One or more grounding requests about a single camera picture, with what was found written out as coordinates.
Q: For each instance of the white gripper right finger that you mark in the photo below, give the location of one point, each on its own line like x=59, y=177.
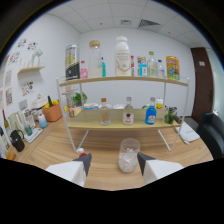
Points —
x=159, y=169

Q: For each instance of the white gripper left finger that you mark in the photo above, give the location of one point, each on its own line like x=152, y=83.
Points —
x=71, y=170

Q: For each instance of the clear bottle orange cap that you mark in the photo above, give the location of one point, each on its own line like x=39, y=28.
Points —
x=105, y=116

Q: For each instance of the clear bottle green cap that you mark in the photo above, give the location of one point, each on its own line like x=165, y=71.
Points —
x=152, y=68

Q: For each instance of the white cup red lid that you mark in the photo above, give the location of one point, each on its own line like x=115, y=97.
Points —
x=159, y=104

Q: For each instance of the clear glass with ice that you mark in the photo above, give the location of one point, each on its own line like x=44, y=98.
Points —
x=129, y=158

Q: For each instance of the white notebook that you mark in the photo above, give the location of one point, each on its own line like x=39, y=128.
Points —
x=188, y=133

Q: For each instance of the white tray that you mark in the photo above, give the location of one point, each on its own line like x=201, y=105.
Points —
x=33, y=136

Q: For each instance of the blue liquid bottle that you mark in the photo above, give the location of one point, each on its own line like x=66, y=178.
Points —
x=150, y=116

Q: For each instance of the dark brown grinder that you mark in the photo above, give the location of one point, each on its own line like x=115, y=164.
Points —
x=178, y=119

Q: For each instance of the glass of limes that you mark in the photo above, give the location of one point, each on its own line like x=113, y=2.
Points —
x=170, y=116

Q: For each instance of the white blue small bottle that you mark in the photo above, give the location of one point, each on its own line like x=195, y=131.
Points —
x=42, y=121

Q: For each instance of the orange storage box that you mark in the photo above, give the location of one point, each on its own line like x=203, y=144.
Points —
x=52, y=113

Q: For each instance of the clear bottle red label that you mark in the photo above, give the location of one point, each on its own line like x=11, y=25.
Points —
x=128, y=116

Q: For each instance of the black office chair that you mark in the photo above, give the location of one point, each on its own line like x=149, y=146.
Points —
x=210, y=135

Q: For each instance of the white wooden two-tier shelf rack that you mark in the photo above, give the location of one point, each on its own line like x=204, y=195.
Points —
x=116, y=124

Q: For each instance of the white bowl blue rim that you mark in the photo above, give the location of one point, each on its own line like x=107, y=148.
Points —
x=90, y=106

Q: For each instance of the green potted plant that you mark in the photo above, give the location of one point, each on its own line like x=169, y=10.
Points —
x=80, y=99

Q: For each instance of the brown door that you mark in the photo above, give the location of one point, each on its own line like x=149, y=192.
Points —
x=201, y=86

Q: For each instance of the clear bottle blue cap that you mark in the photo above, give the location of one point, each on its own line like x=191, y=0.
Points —
x=160, y=70

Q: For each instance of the small pink bottle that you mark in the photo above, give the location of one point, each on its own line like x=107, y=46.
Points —
x=83, y=71

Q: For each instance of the small blue label bottle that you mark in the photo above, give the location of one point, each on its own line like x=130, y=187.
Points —
x=142, y=69

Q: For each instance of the small red white bottle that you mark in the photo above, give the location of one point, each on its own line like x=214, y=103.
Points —
x=132, y=66

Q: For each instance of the tall black yellow can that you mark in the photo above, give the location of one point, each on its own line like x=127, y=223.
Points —
x=72, y=63

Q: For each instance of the small teal bottle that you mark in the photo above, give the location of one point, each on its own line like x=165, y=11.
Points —
x=104, y=68

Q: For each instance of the glass jar cork lid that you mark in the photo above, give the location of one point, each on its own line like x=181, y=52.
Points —
x=95, y=61

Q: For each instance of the large white bottle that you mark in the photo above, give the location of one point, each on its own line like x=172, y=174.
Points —
x=123, y=58

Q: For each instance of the wooden wall shelf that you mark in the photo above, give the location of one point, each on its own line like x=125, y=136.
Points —
x=30, y=69

